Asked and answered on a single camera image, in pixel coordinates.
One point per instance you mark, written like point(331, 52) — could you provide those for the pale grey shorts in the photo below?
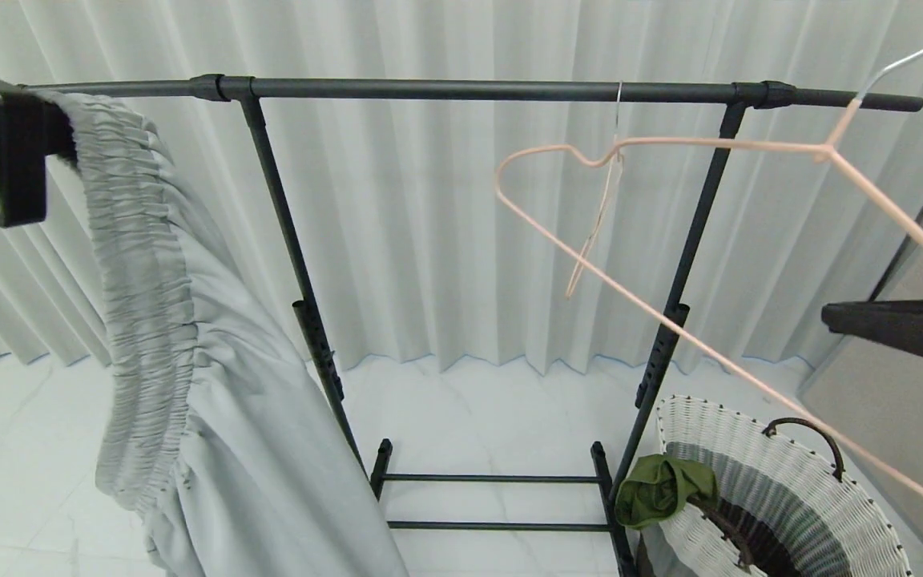
point(253, 417)

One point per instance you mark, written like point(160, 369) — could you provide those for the pink clothes hanger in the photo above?
point(607, 192)
point(718, 144)

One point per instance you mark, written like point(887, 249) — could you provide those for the white laundry basket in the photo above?
point(822, 497)

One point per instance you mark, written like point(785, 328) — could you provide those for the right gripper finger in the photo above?
point(910, 328)

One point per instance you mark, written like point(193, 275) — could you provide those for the green garment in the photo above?
point(662, 489)

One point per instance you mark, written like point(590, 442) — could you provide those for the black clothes rack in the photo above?
point(469, 89)

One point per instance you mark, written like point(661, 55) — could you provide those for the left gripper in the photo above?
point(13, 160)

